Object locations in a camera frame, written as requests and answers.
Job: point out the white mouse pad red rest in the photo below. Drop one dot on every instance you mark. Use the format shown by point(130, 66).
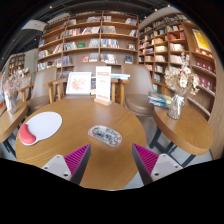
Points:
point(43, 125)

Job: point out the glass vase dried pink flowers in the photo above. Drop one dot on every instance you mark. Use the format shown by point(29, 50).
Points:
point(11, 90)

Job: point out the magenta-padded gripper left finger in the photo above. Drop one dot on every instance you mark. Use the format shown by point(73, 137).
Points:
point(75, 160)

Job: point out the curved wooden bookshelf with books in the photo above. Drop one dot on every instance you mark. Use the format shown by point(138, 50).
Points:
point(186, 53)

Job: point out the white framed red picture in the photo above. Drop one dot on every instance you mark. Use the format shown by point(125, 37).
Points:
point(78, 83)

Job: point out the glass vase dried beige flowers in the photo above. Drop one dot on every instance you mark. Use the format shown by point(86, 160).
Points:
point(181, 80)

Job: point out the small distant wooden bookshelf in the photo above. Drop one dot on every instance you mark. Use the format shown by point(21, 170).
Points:
point(16, 63)

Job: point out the dark blue book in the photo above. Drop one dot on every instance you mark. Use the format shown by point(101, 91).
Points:
point(93, 86)

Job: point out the round wooden side table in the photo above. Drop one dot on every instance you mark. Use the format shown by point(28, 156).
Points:
point(186, 131)
point(10, 121)

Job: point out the transparent computer mouse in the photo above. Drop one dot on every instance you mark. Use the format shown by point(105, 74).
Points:
point(105, 135)

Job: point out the wide wooden bookshelf with books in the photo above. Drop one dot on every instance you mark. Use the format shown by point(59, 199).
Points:
point(86, 41)

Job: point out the white sign on wooden base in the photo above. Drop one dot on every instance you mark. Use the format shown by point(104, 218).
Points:
point(103, 83)

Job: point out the stack of colourful books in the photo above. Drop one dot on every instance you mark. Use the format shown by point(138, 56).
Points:
point(160, 99)

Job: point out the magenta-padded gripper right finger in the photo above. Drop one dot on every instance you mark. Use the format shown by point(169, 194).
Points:
point(148, 160)

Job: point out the white hanging ceiling panel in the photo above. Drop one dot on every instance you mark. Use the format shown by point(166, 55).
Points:
point(33, 25)

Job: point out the stack of teal books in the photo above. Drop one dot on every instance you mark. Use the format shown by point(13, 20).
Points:
point(120, 76)

